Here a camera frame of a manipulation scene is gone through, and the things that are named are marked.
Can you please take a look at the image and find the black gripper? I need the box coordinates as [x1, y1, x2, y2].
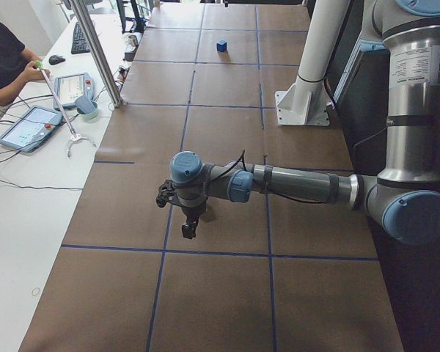
[181, 204, 206, 239]

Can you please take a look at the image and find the blue wooden cube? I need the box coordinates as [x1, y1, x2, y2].
[216, 40, 227, 53]

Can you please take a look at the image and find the white side desk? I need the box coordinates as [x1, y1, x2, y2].
[0, 0, 162, 352]

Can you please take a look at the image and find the near teach pendant tablet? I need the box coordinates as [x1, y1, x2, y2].
[0, 106, 62, 153]

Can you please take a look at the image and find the teach pendant tablet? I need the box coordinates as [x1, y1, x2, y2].
[54, 73, 94, 109]
[0, 106, 62, 153]

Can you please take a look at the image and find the far teach pendant tablet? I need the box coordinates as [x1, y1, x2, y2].
[54, 73, 94, 109]

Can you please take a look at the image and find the silver metal cup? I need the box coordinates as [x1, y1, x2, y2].
[128, 34, 139, 47]

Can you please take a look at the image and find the black keyboard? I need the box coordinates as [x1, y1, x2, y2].
[70, 23, 91, 55]

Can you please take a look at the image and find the black computer mouse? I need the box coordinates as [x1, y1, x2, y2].
[48, 55, 66, 66]

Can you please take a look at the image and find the reacher grabber stick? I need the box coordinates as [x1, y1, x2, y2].
[34, 60, 97, 158]

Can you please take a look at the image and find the seated person black shirt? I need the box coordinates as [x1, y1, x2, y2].
[0, 22, 43, 106]

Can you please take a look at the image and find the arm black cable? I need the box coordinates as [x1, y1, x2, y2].
[205, 148, 338, 205]

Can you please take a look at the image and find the white camera mast base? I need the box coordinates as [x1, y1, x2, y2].
[275, 0, 350, 126]

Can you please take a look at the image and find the aluminium frame post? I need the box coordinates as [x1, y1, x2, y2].
[70, 0, 124, 108]

